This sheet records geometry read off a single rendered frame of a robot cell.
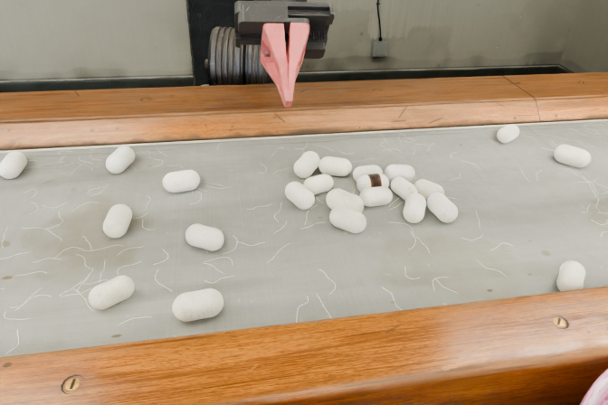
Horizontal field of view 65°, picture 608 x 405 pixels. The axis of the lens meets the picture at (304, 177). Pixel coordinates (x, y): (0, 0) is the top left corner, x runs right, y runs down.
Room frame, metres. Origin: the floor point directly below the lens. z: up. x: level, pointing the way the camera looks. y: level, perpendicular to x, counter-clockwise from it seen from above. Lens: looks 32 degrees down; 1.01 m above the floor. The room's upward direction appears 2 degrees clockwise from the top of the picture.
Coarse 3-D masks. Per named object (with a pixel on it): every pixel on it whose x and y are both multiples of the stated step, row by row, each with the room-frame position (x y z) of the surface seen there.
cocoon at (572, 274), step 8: (568, 264) 0.28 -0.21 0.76; (576, 264) 0.28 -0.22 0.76; (560, 272) 0.28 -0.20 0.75; (568, 272) 0.27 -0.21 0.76; (576, 272) 0.27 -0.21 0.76; (584, 272) 0.28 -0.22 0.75; (560, 280) 0.27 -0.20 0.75; (568, 280) 0.27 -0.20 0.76; (576, 280) 0.27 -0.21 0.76; (560, 288) 0.27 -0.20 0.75; (568, 288) 0.26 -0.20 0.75; (576, 288) 0.26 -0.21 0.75
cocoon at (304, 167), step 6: (306, 156) 0.43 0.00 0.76; (312, 156) 0.43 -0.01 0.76; (318, 156) 0.44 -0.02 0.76; (300, 162) 0.42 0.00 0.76; (306, 162) 0.42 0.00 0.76; (312, 162) 0.43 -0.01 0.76; (318, 162) 0.44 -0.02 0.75; (294, 168) 0.42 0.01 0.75; (300, 168) 0.42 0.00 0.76; (306, 168) 0.42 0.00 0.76; (312, 168) 0.42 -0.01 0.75; (300, 174) 0.41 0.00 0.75; (306, 174) 0.42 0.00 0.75
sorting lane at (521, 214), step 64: (448, 128) 0.55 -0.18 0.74; (576, 128) 0.57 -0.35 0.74; (0, 192) 0.38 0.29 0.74; (64, 192) 0.38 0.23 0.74; (128, 192) 0.38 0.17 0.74; (192, 192) 0.39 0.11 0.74; (256, 192) 0.39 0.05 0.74; (448, 192) 0.41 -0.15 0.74; (512, 192) 0.41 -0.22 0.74; (576, 192) 0.42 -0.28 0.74; (0, 256) 0.29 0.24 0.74; (64, 256) 0.29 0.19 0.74; (128, 256) 0.29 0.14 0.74; (192, 256) 0.30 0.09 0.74; (256, 256) 0.30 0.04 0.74; (320, 256) 0.30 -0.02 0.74; (384, 256) 0.30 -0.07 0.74; (448, 256) 0.31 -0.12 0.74; (512, 256) 0.31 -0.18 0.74; (576, 256) 0.31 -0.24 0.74; (0, 320) 0.22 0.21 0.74; (64, 320) 0.22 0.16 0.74; (128, 320) 0.23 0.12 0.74; (256, 320) 0.23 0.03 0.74
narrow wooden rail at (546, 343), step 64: (320, 320) 0.21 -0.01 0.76; (384, 320) 0.21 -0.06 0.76; (448, 320) 0.22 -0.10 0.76; (512, 320) 0.22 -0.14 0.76; (576, 320) 0.22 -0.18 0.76; (0, 384) 0.16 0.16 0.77; (64, 384) 0.16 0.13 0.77; (128, 384) 0.16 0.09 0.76; (192, 384) 0.16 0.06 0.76; (256, 384) 0.16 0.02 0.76; (320, 384) 0.17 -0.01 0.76; (384, 384) 0.17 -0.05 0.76; (448, 384) 0.17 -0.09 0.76; (512, 384) 0.18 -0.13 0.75; (576, 384) 0.19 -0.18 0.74
